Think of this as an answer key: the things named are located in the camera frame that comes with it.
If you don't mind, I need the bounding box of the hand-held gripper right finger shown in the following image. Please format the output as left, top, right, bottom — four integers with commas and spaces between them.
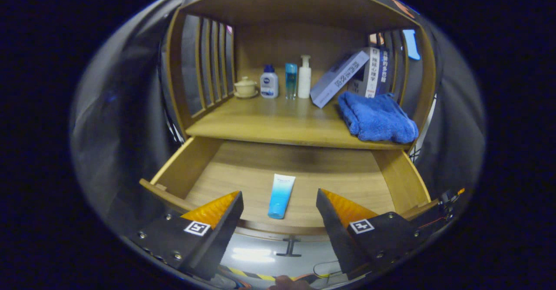
316, 188, 422, 280

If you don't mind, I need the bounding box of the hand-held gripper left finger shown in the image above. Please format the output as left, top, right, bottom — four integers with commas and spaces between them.
128, 190, 245, 281

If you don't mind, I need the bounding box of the blue white cream tube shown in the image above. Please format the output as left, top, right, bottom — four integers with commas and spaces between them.
267, 174, 296, 220

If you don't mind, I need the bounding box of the wooden drawer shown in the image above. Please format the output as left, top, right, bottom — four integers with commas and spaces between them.
139, 136, 439, 243

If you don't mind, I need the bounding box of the wooden countertop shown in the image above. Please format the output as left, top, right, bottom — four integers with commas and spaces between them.
186, 92, 413, 151

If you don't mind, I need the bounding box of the wooden cabinet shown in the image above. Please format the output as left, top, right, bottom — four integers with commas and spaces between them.
159, 0, 437, 152

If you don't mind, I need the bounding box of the yellow black striped tape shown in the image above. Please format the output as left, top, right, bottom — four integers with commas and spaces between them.
228, 266, 278, 282

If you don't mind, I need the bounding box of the black tripod stand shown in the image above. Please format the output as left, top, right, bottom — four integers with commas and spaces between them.
408, 142, 424, 164
167, 112, 185, 145

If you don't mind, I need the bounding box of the black orange device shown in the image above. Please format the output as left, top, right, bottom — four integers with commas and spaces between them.
437, 188, 466, 221

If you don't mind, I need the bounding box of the blue folded towel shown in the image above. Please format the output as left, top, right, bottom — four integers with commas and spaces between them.
338, 92, 420, 144

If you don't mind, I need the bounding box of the cream lidded teacup with saucer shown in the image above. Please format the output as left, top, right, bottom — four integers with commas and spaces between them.
233, 76, 260, 99

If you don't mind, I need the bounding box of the black backdrop cloth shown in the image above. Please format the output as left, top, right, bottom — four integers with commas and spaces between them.
69, 0, 486, 238

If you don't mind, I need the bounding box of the pale lilac book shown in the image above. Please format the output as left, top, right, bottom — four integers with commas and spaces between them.
310, 50, 370, 109

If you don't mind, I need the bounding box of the white lotion bottle blue cap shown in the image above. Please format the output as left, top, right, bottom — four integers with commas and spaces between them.
260, 65, 279, 99

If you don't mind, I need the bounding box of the white pump bottle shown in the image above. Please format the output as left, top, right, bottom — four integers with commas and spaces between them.
298, 55, 312, 99

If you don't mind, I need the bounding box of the teal clear bottle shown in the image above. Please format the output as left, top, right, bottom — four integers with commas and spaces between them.
285, 63, 298, 100

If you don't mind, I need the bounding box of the white spine book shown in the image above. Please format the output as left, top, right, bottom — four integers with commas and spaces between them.
347, 47, 382, 99

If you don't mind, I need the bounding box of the dark blue book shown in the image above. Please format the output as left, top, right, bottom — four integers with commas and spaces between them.
377, 46, 391, 95

